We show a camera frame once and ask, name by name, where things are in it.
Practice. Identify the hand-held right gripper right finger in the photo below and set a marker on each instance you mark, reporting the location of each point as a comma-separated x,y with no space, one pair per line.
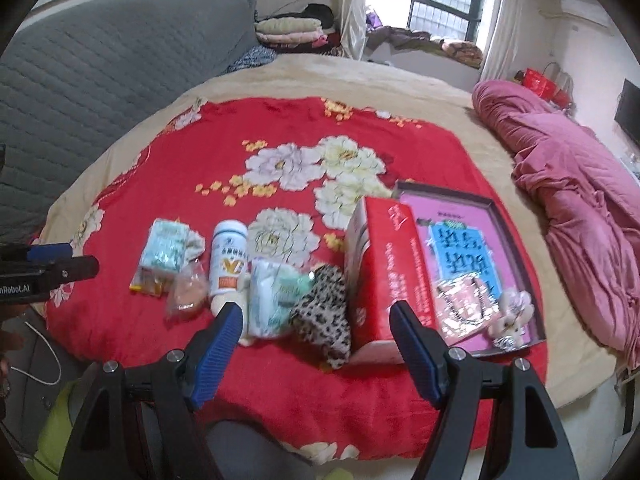
417,355

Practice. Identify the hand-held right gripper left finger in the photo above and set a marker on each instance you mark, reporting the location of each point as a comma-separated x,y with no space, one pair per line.
217,355

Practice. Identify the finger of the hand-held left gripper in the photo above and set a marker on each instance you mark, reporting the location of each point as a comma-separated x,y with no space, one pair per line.
75,267
50,252

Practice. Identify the pink sponge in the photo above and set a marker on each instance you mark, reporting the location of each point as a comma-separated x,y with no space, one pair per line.
187,295

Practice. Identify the white green plastic packet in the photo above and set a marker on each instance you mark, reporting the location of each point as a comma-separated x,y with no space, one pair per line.
267,300

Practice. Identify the yellow white snack packet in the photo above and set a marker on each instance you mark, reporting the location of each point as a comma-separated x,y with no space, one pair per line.
162,245

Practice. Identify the leopard print cloth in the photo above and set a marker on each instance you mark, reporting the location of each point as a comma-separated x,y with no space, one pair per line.
320,320

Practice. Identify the pink plastic packet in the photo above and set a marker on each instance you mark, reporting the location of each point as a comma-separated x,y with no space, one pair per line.
460,310

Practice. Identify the white plastic bottle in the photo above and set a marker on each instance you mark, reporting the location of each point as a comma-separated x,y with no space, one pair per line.
227,260

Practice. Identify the red and white box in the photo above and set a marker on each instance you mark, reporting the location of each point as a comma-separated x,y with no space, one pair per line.
395,260

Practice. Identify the small cream plush toy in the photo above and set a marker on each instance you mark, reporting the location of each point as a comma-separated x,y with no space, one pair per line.
512,312

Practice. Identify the yellow green cloth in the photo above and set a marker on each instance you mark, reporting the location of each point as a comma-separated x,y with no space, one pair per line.
55,420

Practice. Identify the grey quilted headboard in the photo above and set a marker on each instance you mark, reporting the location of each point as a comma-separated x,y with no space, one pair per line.
100,70

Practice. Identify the pink quilt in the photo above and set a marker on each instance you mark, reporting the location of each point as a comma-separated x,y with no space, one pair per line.
575,185

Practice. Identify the red floral blanket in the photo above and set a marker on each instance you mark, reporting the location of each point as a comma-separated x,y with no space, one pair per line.
300,130

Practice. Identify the dark patterned pillow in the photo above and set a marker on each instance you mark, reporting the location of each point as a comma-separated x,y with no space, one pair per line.
250,57

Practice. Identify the beige bed sheet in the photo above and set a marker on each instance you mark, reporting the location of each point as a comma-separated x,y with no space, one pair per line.
350,75

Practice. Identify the red gift bag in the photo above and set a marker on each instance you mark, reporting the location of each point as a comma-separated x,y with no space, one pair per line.
537,82

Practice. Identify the pile of clothes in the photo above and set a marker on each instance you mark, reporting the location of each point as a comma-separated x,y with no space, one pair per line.
415,37

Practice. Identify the stack of folded blankets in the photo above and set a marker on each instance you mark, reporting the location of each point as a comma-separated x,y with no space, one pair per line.
290,27

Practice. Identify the black television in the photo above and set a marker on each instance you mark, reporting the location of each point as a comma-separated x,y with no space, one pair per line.
629,110

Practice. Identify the white curtain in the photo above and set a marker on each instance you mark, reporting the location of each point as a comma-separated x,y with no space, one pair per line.
352,10
505,20

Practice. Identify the black clothing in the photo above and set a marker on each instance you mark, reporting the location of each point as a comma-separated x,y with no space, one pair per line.
317,12

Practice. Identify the white air conditioner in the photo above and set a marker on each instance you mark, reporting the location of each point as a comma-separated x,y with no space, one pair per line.
585,10

